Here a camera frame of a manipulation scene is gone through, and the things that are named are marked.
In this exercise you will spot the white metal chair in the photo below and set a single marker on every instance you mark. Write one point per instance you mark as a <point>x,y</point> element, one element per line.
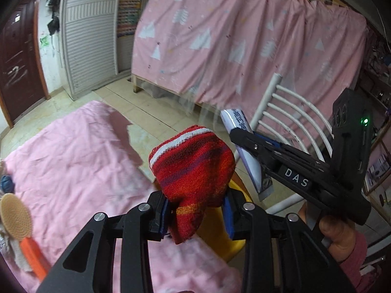
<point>291,119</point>

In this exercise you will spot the purple white milk powder box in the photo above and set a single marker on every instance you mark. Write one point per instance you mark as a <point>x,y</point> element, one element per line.
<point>240,131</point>

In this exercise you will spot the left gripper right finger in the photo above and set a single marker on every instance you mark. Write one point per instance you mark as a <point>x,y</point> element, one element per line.
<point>282,254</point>

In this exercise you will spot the blue knit sock ball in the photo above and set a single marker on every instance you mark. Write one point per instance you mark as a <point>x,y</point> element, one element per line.
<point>7,185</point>

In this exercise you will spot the black hanging bags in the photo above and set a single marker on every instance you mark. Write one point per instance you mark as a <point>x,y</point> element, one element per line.
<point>54,8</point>

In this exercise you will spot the pink tree-print curtain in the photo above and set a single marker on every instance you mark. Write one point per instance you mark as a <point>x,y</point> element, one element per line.
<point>225,52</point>

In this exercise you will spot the person's right hand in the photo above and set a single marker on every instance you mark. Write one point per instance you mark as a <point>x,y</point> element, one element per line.
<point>342,235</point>

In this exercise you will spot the colourful wall chart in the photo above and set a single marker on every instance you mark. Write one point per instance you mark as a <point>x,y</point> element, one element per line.
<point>129,13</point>

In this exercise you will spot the dark brown door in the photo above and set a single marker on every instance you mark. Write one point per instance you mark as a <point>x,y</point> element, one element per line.
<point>23,85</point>

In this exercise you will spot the orange handled scrub brush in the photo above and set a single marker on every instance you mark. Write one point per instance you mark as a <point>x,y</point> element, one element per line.
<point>17,221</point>

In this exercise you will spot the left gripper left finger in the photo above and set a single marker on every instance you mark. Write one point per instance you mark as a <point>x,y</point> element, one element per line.
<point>105,243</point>

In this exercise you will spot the white slatted wardrobe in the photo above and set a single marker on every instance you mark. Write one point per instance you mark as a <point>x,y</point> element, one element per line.
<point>89,44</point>

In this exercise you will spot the red striped knit hat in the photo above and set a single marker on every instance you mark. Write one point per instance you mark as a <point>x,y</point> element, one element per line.
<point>193,170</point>

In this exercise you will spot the pink bed sheet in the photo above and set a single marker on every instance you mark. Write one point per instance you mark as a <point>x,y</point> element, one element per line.
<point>82,164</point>

